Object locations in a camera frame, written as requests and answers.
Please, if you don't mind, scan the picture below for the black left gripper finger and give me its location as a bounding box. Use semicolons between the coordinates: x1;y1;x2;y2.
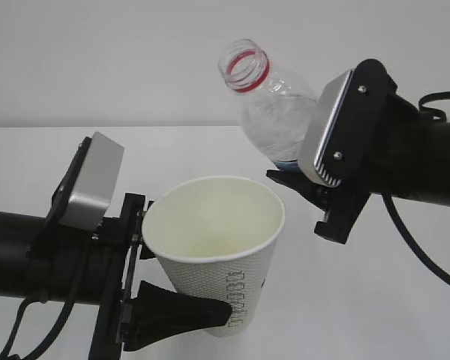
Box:
125;281;232;352
139;201;155;260

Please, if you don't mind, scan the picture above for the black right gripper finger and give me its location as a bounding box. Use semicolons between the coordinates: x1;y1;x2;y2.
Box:
265;169;329;212

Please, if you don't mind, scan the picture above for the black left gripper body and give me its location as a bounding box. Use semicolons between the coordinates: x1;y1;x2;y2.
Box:
88;193;146;359

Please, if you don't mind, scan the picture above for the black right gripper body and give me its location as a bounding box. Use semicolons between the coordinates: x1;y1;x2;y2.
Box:
314;186;370;245

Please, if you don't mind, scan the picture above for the white paper cup green logo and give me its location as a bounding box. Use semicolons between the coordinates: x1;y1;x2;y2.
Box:
142;175;286;338

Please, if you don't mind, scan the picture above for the clear water bottle red label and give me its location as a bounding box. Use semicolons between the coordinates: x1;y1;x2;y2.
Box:
218;39;317;173

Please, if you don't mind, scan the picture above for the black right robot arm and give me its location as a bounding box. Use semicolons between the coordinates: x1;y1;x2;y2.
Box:
266;91;450;244

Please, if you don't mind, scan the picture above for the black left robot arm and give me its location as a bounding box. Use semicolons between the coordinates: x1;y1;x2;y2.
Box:
0;193;232;359

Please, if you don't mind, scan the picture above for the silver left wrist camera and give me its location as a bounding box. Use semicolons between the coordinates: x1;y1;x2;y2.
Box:
46;132;125;231

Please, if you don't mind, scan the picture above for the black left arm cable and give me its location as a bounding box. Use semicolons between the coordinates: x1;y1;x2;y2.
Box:
0;239;95;360

